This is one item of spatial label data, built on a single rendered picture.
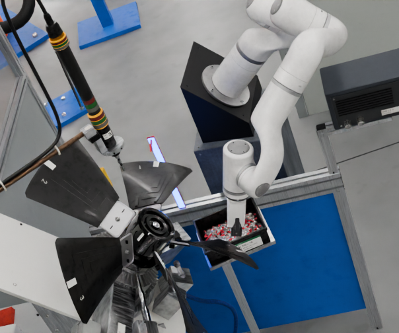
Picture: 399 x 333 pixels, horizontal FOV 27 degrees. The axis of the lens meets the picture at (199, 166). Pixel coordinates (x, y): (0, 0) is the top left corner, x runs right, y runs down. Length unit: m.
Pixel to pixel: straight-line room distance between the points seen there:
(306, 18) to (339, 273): 1.18
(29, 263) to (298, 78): 0.91
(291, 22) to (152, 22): 3.50
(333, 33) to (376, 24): 1.90
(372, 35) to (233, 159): 2.11
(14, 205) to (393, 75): 1.57
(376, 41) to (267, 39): 1.53
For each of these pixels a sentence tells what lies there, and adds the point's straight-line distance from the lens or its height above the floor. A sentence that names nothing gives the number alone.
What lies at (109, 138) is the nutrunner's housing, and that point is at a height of 1.49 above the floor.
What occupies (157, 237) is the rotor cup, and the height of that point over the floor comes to 1.22.
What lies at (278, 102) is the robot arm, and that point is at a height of 1.42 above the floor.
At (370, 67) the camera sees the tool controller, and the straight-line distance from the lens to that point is 2.56.
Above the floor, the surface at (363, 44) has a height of 0.35.
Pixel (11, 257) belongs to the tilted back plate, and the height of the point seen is 1.27.
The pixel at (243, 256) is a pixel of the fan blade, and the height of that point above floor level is 0.97.
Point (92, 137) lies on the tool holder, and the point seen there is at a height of 1.52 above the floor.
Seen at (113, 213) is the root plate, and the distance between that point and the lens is 2.33.
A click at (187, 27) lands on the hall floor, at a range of 5.56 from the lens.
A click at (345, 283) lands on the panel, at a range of 3.22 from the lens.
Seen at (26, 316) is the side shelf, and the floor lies 0.86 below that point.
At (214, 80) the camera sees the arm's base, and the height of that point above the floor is 1.13.
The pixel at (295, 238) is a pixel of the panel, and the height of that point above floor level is 0.58.
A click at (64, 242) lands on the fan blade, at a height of 1.42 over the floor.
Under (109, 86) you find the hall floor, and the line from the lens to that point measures 5.30.
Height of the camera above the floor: 2.73
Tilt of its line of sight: 39 degrees down
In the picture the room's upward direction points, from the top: 23 degrees counter-clockwise
